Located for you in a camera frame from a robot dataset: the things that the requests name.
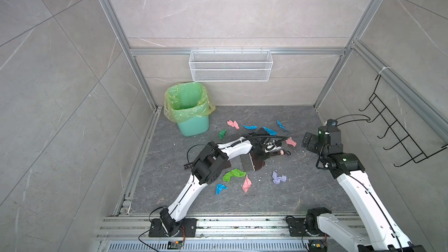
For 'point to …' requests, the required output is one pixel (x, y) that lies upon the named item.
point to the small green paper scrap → (221, 133)
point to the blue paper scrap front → (219, 186)
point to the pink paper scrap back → (234, 124)
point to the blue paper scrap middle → (270, 132)
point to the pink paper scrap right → (290, 142)
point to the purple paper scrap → (277, 179)
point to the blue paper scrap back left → (252, 127)
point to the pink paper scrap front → (247, 184)
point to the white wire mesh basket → (231, 66)
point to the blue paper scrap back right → (280, 125)
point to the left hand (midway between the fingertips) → (267, 150)
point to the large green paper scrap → (234, 172)
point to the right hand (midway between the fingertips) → (316, 137)
